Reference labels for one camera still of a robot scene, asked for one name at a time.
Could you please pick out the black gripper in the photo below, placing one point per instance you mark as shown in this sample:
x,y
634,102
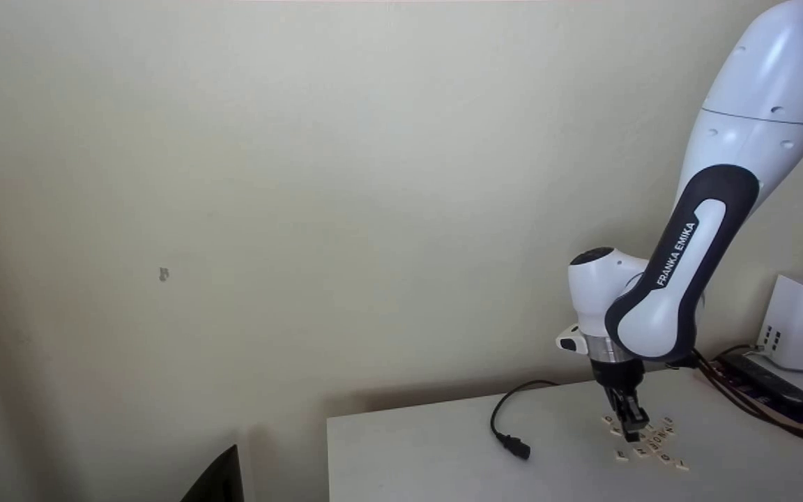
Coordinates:
x,y
616,377

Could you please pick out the white black Franka robot arm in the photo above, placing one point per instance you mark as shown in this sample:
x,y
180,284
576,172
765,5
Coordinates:
x,y
746,112

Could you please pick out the dark chair corner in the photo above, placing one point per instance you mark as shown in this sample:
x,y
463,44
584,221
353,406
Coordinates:
x,y
220,479

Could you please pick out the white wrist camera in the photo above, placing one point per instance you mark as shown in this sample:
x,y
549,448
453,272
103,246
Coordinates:
x,y
569,341

